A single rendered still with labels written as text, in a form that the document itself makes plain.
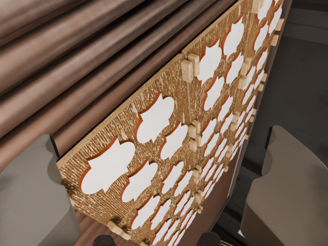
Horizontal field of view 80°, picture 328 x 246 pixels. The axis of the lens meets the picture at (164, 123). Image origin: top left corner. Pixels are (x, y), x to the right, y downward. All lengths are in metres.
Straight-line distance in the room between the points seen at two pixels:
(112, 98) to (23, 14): 0.19
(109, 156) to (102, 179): 0.06
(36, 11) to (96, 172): 0.29
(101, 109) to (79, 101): 0.05
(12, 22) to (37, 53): 0.04
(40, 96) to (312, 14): 2.63
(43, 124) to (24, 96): 0.05
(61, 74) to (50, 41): 0.05
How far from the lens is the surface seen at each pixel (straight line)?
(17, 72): 0.31
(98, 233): 0.68
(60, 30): 0.33
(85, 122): 0.39
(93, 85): 0.37
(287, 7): 1.38
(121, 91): 0.42
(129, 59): 0.41
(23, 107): 0.33
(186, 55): 0.53
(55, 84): 0.33
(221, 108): 0.93
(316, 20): 2.74
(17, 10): 0.30
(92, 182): 0.44
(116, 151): 0.44
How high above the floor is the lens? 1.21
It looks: 29 degrees down
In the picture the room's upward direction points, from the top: 118 degrees clockwise
